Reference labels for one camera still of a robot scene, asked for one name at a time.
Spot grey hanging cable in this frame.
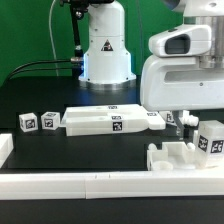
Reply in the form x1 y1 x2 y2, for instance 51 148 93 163
48 0 60 78

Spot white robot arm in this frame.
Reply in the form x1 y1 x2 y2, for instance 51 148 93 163
140 0 224 134

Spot white tagged cube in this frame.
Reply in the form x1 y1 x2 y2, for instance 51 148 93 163
19 113 38 132
41 112 60 130

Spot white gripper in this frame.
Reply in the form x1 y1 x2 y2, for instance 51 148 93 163
140 55 224 139

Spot white L-shaped fence rail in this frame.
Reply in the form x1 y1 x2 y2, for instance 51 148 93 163
0 129 224 201

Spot white left fence piece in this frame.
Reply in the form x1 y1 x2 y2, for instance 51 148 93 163
0 133 14 168

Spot black cables at base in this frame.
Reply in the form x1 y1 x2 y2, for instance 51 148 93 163
5 56 84 83

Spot white chair seat block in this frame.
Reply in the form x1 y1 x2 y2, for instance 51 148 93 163
147 142 197 171

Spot white chair back frame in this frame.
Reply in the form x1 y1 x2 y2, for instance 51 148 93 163
62 106 166 136

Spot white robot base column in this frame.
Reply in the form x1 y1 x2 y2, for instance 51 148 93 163
79 0 136 90

